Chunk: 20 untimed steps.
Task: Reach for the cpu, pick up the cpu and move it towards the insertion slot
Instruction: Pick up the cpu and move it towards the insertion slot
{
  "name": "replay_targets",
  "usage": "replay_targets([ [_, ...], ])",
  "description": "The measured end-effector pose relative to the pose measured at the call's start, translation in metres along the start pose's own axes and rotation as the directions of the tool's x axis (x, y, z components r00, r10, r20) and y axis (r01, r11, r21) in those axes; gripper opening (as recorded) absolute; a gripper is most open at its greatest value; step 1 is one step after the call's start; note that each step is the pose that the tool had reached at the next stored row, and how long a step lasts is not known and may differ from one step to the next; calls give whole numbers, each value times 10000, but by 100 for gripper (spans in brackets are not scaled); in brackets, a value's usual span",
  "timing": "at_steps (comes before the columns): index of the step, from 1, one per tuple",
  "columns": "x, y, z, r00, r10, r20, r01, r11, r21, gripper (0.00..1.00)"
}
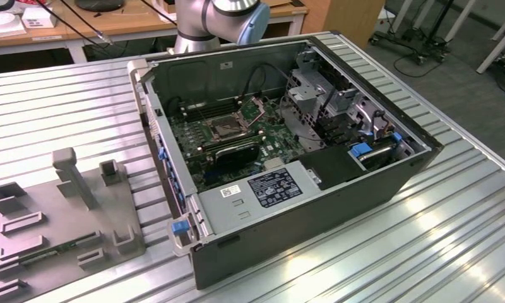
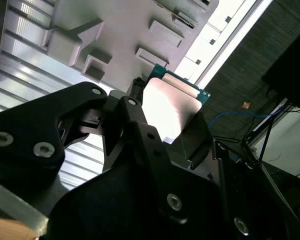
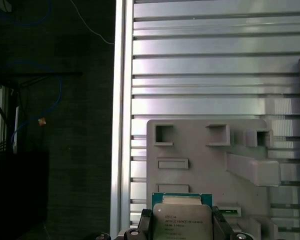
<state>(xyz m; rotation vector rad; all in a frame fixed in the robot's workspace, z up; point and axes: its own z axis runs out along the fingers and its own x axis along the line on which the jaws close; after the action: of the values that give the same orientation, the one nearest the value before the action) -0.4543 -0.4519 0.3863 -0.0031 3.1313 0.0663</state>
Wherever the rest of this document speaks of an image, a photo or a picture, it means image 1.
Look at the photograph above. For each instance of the CPU socket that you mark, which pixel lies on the CPU socket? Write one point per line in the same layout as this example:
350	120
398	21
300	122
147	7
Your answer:
228	128

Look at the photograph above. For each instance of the green motherboard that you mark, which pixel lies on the green motherboard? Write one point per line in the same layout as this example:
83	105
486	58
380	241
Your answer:
278	132

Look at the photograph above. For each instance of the black RAM slots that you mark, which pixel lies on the black RAM slots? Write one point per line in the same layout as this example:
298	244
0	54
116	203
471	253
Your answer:
208	109

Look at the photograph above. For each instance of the black plastic shroud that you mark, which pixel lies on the black plastic shroud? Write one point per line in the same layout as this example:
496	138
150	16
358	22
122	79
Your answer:
331	168

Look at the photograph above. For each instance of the silver power supply unit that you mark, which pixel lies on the silver power supply unit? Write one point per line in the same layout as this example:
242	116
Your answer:
236	211

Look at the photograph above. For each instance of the silver drive cage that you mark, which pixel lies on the silver drive cage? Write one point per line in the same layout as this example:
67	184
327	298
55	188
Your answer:
303	94

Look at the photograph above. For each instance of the blue case latch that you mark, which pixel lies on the blue case latch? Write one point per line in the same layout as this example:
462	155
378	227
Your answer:
179	228

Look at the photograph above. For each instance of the open black PC case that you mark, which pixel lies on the open black PC case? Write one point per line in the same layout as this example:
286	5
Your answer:
299	246

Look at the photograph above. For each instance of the wooden cabinet panel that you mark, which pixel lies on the wooden cabinet panel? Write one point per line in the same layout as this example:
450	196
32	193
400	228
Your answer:
350	19

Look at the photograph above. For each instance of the white cardboard box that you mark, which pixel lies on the white cardboard box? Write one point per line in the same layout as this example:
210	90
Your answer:
164	12

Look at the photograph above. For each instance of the grey plastic parts rack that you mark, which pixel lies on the grey plastic parts rack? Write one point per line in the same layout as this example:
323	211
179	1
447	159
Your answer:
67	221

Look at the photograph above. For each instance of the wooden desk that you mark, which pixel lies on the wooden desk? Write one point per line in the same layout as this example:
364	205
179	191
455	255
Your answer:
122	22

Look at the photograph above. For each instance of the black wheeled stand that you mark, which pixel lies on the black wheeled stand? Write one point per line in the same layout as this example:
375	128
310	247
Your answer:
426	44

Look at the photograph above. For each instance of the green RAM stick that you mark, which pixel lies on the green RAM stick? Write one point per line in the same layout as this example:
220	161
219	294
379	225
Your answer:
46	251

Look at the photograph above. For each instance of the black round base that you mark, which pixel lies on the black round base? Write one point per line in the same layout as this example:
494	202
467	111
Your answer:
92	4

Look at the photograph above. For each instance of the small white labelled box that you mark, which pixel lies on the small white labelled box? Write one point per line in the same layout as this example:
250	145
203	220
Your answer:
40	18

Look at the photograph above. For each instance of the white round dish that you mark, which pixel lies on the white round dish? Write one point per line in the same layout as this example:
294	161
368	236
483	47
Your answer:
2	23

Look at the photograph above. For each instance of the white table frame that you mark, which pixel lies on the white table frame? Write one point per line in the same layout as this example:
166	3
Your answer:
491	53

